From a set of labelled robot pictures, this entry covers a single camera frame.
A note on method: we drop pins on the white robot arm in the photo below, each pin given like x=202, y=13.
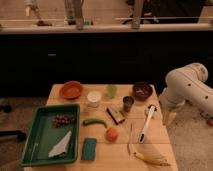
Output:
x=186, y=83

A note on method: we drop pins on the light green cup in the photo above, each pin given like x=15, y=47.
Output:
x=111, y=90

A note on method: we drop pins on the white round container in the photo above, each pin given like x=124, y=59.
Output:
x=94, y=98

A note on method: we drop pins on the small metal cup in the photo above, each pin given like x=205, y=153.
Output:
x=128, y=101

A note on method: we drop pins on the dark rectangular block eraser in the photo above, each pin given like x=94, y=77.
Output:
x=117, y=117

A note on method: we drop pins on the orange bowl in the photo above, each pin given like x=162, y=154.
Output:
x=71, y=90

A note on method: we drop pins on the dark brown bowl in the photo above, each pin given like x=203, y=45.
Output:
x=142, y=91

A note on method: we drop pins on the orange fruit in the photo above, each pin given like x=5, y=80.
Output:
x=111, y=134

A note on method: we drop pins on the bunch of red grapes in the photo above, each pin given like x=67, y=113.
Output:
x=60, y=120

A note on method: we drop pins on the green sponge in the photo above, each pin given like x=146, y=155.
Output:
x=89, y=149

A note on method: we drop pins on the metal knife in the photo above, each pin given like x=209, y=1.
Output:
x=130, y=140

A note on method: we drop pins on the green plastic tray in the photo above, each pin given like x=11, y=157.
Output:
x=44, y=135

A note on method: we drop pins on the yellow banana bunch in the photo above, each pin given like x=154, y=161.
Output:
x=159, y=161

